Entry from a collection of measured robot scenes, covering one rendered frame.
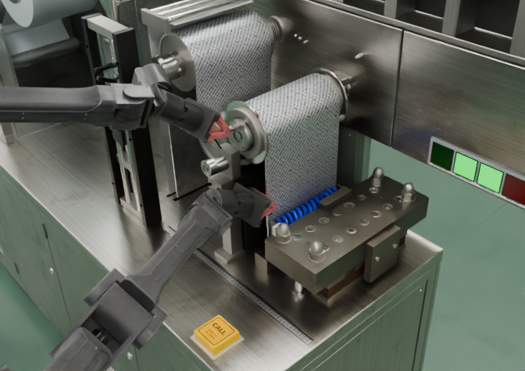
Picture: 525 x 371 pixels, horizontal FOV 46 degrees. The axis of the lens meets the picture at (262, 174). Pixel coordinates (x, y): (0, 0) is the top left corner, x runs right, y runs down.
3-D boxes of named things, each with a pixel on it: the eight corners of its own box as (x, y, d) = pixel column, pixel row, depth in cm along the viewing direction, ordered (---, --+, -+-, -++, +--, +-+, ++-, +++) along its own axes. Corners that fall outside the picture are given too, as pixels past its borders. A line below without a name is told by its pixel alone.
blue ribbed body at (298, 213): (271, 229, 148) (271, 217, 146) (333, 193, 159) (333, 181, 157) (281, 236, 145) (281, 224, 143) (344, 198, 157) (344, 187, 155)
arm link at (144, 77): (117, 131, 120) (126, 97, 114) (102, 91, 126) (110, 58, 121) (175, 129, 126) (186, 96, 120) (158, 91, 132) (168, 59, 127)
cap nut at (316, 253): (305, 257, 136) (305, 240, 133) (316, 249, 138) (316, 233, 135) (316, 265, 133) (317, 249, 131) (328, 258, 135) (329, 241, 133)
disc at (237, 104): (224, 147, 146) (223, 90, 138) (226, 146, 147) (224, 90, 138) (266, 174, 137) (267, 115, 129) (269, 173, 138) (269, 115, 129)
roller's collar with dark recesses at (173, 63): (151, 79, 149) (147, 54, 146) (171, 72, 153) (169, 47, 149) (166, 87, 145) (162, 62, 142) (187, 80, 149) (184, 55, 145)
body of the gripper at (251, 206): (261, 228, 137) (237, 227, 131) (231, 208, 143) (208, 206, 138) (271, 201, 135) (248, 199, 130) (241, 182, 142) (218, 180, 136)
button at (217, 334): (194, 337, 134) (193, 329, 133) (219, 321, 138) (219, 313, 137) (214, 357, 130) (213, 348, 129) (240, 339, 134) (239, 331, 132)
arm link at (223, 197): (222, 203, 127) (210, 182, 129) (202, 224, 130) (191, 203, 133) (244, 205, 132) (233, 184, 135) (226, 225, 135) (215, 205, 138)
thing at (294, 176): (266, 226, 147) (264, 160, 137) (334, 187, 160) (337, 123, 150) (267, 227, 147) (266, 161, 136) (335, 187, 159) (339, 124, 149)
